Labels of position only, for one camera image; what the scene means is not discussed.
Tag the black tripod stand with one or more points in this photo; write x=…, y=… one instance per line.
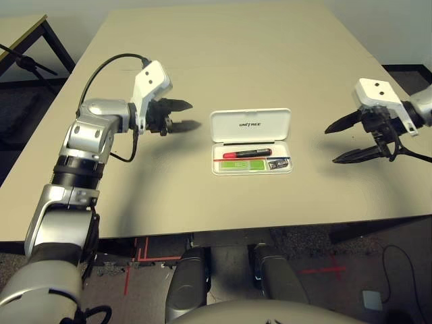
x=27, y=61

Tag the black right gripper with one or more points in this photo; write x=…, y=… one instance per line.
x=379, y=126

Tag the grey robot leg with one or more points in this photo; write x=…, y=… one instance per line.
x=187, y=287
x=280, y=276

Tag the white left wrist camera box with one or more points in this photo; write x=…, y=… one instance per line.
x=152, y=79

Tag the black framed side table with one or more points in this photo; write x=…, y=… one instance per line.
x=20, y=30

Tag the grey floor plate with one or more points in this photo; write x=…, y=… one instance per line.
x=372, y=300

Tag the grey robot torso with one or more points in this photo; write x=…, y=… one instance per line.
x=263, y=315

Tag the grey robot left leg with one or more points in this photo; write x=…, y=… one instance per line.
x=187, y=287

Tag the red floor tape lines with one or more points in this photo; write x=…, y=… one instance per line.
x=138, y=249

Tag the white plastic pencil case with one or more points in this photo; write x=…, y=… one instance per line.
x=249, y=131

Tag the red black whiteboard marker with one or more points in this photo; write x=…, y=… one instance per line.
x=251, y=153

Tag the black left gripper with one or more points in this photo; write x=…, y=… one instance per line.
x=158, y=116

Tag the red floor tape cross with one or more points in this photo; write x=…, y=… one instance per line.
x=334, y=269

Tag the grey robot right leg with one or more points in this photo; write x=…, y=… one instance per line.
x=280, y=276

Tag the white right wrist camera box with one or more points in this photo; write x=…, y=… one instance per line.
x=374, y=91

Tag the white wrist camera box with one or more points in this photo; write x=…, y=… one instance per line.
x=374, y=91
x=152, y=79

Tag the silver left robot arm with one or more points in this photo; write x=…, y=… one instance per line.
x=94, y=111

